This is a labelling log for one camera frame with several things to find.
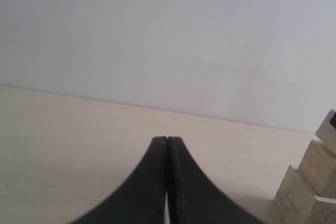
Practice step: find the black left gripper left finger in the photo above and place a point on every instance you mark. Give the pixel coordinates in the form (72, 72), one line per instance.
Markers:
(141, 197)

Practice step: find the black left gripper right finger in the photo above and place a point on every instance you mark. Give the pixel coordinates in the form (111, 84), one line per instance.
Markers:
(191, 195)

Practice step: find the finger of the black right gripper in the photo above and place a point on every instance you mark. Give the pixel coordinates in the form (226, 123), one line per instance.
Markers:
(333, 121)

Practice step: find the second largest wooden cube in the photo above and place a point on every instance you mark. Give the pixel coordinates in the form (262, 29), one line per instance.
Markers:
(318, 168)

